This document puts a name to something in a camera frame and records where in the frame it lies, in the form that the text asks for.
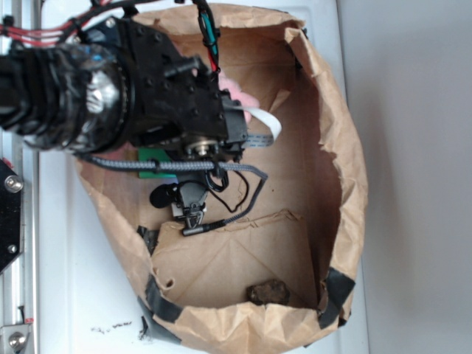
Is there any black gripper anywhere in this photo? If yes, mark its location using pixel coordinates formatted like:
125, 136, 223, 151
86, 17, 248, 162

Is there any green rectangular block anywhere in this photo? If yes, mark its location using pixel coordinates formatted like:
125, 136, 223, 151
138, 147, 177, 179

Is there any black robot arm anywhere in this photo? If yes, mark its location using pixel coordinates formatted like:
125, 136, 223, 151
1, 17, 248, 161

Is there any pink plush bunny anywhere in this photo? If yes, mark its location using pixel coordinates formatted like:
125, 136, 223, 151
218, 70, 260, 108

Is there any brown paper bag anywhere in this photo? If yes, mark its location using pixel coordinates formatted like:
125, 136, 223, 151
77, 4, 368, 353

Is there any brown rock lump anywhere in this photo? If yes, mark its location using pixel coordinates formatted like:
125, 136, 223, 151
246, 280, 291, 305

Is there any grey braided cable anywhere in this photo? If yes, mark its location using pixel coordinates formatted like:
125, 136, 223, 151
77, 154, 269, 237

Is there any white flat ribbon cable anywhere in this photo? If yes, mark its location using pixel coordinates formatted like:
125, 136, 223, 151
240, 106, 282, 146

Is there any small black camera module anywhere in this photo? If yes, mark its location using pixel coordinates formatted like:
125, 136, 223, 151
150, 180, 208, 229

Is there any green red wire bundle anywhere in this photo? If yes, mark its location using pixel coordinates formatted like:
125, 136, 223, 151
191, 0, 223, 74

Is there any black metal bracket plate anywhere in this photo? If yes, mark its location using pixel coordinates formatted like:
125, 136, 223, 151
0, 158, 24, 274

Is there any aluminium frame rail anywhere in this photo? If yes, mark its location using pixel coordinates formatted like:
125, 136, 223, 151
0, 0, 41, 354

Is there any silver corner bracket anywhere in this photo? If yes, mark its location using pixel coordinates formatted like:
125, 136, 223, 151
1, 324, 31, 354

